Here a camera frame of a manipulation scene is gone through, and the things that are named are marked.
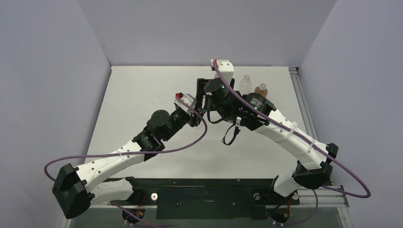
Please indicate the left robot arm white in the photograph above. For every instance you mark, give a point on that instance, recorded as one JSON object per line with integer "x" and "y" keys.
{"x": 76, "y": 188}

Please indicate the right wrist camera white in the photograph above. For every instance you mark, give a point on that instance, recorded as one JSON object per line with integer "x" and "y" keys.
{"x": 225, "y": 67}

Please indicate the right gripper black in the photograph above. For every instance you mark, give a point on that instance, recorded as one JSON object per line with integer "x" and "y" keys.
{"x": 201, "y": 87}

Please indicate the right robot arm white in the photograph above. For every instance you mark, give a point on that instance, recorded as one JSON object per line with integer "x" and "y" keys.
{"x": 258, "y": 114}

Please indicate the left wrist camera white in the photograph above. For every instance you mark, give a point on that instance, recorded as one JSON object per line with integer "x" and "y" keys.
{"x": 185, "y": 101}

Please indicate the clear empty bottle upright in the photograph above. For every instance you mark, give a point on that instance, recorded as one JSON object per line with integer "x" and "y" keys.
{"x": 245, "y": 85}

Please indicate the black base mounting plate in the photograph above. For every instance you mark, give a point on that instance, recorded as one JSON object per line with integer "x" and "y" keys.
{"x": 206, "y": 198}

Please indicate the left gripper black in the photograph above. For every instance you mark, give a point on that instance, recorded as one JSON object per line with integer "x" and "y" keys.
{"x": 192, "y": 121}

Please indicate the tea bottle red label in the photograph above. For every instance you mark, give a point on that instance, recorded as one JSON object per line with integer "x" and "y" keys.
{"x": 261, "y": 90}

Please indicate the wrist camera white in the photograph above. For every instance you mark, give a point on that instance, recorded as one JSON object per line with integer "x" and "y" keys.
{"x": 185, "y": 101}
{"x": 225, "y": 67}

